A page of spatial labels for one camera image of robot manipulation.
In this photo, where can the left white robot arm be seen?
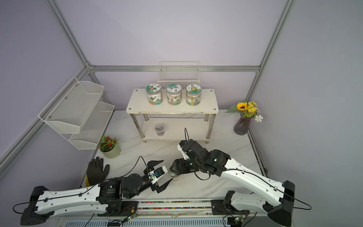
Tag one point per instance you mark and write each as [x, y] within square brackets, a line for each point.
[110, 198]

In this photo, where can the small red flower pot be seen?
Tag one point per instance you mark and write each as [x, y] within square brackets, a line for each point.
[110, 147]

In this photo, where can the seed jar purple flower lid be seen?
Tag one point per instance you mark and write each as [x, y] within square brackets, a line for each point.
[174, 94]

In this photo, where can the small clear jar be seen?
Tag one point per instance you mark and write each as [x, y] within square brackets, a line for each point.
[173, 175]
[159, 128]

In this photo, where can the seed jar green plant lid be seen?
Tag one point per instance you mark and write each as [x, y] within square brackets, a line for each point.
[154, 94]

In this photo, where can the white two-tier shelf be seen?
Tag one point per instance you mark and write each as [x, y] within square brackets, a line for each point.
[198, 120]

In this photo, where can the sunflower bouquet in dark vase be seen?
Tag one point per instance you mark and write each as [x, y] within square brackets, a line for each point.
[248, 111]

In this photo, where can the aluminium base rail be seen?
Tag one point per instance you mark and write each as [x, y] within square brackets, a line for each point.
[175, 213]

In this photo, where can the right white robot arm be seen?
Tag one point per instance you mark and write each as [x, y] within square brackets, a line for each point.
[274, 198]

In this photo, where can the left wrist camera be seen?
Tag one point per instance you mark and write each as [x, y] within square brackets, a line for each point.
[158, 173]

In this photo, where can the black rubber glove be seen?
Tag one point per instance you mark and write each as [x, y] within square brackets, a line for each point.
[96, 172]

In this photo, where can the white wire basket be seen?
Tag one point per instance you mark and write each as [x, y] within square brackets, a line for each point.
[183, 73]

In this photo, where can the seed jar sunflower lid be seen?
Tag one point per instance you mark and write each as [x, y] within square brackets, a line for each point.
[193, 94]

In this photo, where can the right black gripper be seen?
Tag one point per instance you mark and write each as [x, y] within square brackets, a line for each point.
[181, 164]

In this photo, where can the white mesh wall rack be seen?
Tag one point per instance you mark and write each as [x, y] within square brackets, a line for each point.
[78, 114]

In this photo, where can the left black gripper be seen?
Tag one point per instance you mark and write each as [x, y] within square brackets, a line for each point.
[151, 163]

